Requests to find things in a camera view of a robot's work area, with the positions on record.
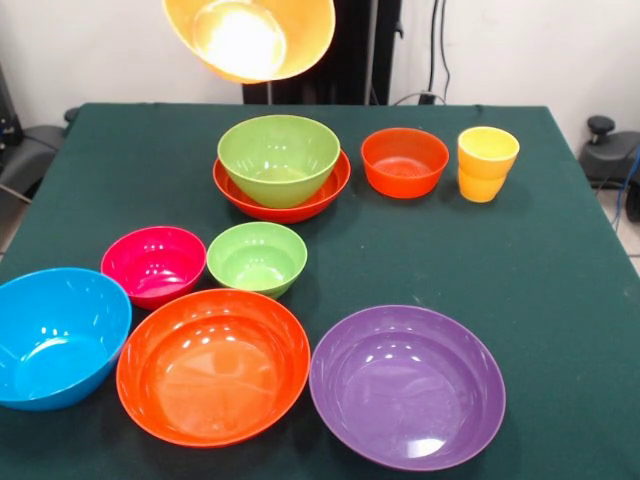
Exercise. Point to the small red bowl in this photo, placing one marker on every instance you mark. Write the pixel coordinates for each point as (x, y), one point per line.
(405, 165)

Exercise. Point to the large orange bowl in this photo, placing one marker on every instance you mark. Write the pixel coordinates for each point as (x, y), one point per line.
(250, 35)

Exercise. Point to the purple bowl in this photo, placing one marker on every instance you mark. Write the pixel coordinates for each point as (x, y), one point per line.
(407, 390)

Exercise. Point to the black device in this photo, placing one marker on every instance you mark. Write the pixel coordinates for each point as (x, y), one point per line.
(7, 115)

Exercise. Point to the pink bowl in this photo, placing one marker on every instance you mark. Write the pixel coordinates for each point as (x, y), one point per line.
(152, 265)

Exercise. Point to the large green bowl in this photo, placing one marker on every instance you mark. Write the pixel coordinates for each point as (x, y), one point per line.
(277, 160)

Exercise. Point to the large red bowl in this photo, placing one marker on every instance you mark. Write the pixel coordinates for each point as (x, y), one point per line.
(280, 212)
(212, 375)

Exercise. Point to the blue bowl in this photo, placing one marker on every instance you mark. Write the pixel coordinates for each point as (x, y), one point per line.
(55, 345)

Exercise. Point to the small green bowl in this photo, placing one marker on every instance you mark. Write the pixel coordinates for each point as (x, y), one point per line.
(256, 260)

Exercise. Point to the yellow cup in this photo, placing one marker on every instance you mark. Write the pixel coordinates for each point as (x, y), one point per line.
(487, 160)

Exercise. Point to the dark green table cloth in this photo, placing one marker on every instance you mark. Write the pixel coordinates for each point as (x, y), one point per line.
(450, 250)

